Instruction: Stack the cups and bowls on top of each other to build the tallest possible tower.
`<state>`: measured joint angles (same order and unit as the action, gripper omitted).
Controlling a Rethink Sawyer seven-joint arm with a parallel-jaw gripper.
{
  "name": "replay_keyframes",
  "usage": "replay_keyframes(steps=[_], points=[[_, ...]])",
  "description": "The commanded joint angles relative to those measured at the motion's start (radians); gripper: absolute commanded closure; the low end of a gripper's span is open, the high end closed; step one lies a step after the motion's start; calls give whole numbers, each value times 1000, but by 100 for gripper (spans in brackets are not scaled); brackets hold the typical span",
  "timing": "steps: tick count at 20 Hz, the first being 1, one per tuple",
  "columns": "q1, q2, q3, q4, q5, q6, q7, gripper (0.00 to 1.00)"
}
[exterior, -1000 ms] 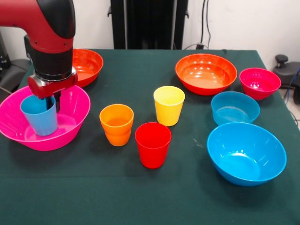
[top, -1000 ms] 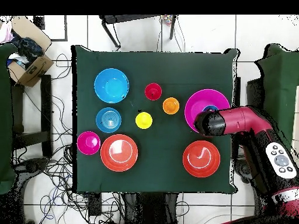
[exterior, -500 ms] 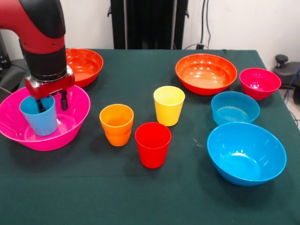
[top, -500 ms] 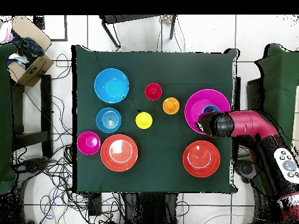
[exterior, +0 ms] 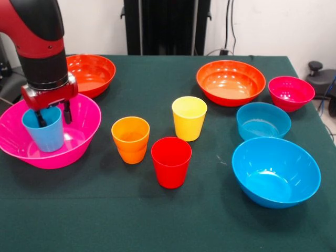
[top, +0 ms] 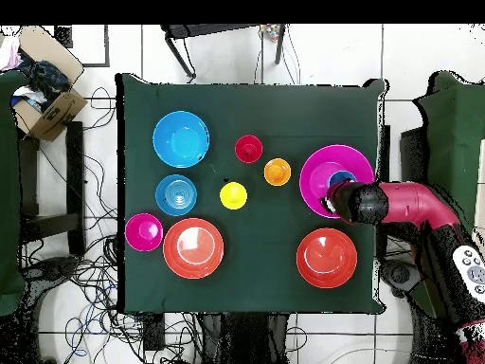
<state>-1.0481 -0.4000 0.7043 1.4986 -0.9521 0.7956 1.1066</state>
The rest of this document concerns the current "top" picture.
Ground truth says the small magenta bowl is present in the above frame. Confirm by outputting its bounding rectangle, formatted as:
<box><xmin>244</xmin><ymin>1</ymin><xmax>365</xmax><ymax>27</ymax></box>
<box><xmin>124</xmin><ymin>212</ymin><xmax>165</xmax><ymax>253</ymax></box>

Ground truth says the green cloth covered table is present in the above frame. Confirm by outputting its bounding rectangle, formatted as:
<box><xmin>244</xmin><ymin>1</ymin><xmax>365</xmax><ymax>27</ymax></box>
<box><xmin>0</xmin><ymin>69</ymin><xmax>29</xmax><ymax>318</ymax></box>
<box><xmin>400</xmin><ymin>70</ymin><xmax>485</xmax><ymax>319</ymax></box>

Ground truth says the colourful small objects pile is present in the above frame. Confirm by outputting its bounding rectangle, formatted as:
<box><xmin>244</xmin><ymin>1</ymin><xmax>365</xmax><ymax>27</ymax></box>
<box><xmin>260</xmin><ymin>24</ymin><xmax>281</xmax><ymax>43</ymax></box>

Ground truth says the dark blue cloth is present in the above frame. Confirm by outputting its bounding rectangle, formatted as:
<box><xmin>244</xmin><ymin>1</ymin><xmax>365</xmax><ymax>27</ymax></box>
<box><xmin>16</xmin><ymin>52</ymin><xmax>71</xmax><ymax>111</ymax></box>

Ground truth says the black pedestal leg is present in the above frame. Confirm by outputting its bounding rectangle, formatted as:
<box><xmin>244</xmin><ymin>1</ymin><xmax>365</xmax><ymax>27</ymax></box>
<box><xmin>20</xmin><ymin>255</ymin><xmax>82</xmax><ymax>295</ymax></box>
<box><xmin>378</xmin><ymin>259</ymin><xmax>427</xmax><ymax>300</ymax></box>

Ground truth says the large blue bowl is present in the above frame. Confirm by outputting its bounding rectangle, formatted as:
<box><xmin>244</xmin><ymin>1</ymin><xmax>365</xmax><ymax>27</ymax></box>
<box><xmin>152</xmin><ymin>110</ymin><xmax>211</xmax><ymax>169</ymax></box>

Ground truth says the large pink bowl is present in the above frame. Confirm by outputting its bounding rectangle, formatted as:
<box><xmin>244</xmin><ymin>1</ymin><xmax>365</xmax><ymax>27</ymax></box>
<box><xmin>298</xmin><ymin>143</ymin><xmax>376</xmax><ymax>220</ymax></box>

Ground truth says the blue cup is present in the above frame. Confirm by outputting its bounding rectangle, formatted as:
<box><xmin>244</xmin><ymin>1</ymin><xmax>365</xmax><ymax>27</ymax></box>
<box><xmin>328</xmin><ymin>170</ymin><xmax>358</xmax><ymax>188</ymax></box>

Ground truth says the black rectangular box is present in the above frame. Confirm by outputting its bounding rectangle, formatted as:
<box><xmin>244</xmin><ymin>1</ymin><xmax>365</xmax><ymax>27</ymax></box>
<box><xmin>143</xmin><ymin>314</ymin><xmax>166</xmax><ymax>352</ymax></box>

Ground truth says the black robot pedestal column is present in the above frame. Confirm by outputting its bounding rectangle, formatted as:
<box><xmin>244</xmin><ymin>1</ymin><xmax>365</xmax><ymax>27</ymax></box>
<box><xmin>196</xmin><ymin>312</ymin><xmax>293</xmax><ymax>364</ymax></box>

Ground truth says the small blue bowl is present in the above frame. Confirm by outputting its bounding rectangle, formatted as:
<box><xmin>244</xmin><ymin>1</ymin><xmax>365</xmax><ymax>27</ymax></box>
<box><xmin>154</xmin><ymin>173</ymin><xmax>198</xmax><ymax>217</ymax></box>

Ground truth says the dark green tablecloth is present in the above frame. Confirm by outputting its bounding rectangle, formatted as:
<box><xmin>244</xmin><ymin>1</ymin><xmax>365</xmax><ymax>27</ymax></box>
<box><xmin>116</xmin><ymin>72</ymin><xmax>386</xmax><ymax>315</ymax></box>

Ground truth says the blue cable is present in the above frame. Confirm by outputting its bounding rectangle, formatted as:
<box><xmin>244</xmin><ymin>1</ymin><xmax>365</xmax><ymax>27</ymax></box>
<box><xmin>63</xmin><ymin>283</ymin><xmax>118</xmax><ymax>359</ymax></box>

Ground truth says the cardboard box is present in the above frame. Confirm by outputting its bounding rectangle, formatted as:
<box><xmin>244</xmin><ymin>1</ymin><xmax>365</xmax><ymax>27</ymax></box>
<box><xmin>11</xmin><ymin>25</ymin><xmax>89</xmax><ymax>142</ymax></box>

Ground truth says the black stool frame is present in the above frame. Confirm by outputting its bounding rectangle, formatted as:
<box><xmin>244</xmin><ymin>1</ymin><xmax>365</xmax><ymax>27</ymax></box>
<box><xmin>160</xmin><ymin>24</ymin><xmax>287</xmax><ymax>82</ymax></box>

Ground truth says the yellow cup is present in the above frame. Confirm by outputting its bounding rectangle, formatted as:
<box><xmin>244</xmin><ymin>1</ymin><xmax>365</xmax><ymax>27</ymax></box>
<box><xmin>219</xmin><ymin>181</ymin><xmax>248</xmax><ymax>210</ymax></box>

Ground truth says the orange cup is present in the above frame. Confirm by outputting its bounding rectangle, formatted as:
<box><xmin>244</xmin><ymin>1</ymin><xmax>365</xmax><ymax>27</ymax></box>
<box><xmin>263</xmin><ymin>157</ymin><xmax>293</xmax><ymax>188</ymax></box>

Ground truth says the orange-red bowl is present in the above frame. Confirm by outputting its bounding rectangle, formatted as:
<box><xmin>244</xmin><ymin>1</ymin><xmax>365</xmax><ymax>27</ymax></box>
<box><xmin>162</xmin><ymin>216</ymin><xmax>225</xmax><ymax>281</ymax></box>
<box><xmin>296</xmin><ymin>227</ymin><xmax>359</xmax><ymax>290</ymax></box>

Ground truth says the red cup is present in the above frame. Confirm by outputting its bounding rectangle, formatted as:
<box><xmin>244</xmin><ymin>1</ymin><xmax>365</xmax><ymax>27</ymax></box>
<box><xmin>234</xmin><ymin>134</ymin><xmax>264</xmax><ymax>165</ymax></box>

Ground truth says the tangle of black cables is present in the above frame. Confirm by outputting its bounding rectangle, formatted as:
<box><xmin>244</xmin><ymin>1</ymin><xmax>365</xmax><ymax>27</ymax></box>
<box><xmin>37</xmin><ymin>86</ymin><xmax>202</xmax><ymax>364</ymax></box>

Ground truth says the black bench frame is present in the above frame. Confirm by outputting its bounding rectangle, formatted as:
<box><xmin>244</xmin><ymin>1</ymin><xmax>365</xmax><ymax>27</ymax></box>
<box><xmin>16</xmin><ymin>120</ymin><xmax>86</xmax><ymax>257</ymax></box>

